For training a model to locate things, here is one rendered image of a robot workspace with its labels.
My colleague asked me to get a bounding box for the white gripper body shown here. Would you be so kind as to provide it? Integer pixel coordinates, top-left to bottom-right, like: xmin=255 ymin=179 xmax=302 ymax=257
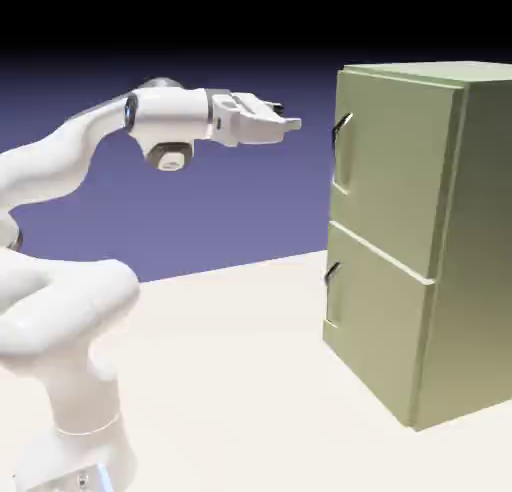
xmin=230 ymin=92 xmax=288 ymax=147

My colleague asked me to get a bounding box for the tall green cabinet door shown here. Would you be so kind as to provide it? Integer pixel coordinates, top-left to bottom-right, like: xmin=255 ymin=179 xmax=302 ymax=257
xmin=328 ymin=70 xmax=465 ymax=280

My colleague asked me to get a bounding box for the green cabinet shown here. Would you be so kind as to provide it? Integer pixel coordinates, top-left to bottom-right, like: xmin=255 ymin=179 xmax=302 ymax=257
xmin=322 ymin=61 xmax=512 ymax=432

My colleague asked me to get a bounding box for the short green cabinet door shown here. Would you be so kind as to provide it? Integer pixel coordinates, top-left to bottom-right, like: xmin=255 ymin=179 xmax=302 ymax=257
xmin=322 ymin=222 xmax=436 ymax=429

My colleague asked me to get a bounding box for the long curved metal handle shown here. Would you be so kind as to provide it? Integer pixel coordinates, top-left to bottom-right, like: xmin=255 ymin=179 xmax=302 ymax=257
xmin=330 ymin=112 xmax=355 ymax=194

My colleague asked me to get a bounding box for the short curved metal handle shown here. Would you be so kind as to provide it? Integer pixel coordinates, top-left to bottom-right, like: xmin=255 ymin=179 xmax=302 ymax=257
xmin=323 ymin=261 xmax=343 ymax=328

